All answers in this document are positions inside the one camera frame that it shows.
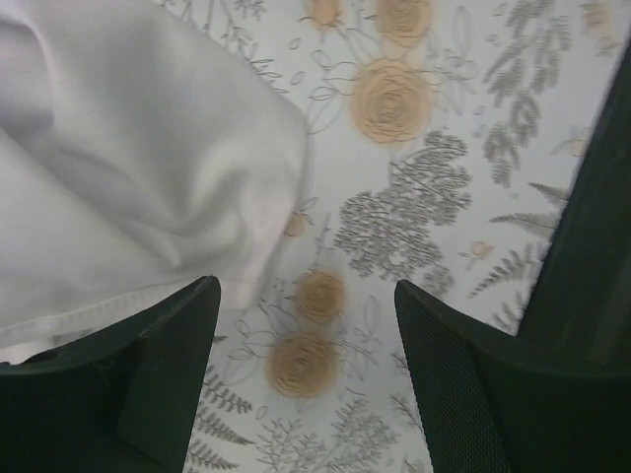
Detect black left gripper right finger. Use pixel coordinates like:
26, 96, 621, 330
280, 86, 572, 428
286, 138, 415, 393
394, 280, 630, 472

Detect black table edge rail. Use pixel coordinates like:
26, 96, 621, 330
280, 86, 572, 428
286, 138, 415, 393
518, 55, 630, 366

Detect floral patterned tablecloth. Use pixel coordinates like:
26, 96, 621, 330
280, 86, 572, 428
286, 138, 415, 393
165, 1, 630, 472

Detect white t-shirt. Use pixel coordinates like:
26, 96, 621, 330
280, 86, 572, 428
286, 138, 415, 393
1, 1, 307, 364

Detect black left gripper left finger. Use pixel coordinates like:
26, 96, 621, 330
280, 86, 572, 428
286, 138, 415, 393
1, 277, 220, 472

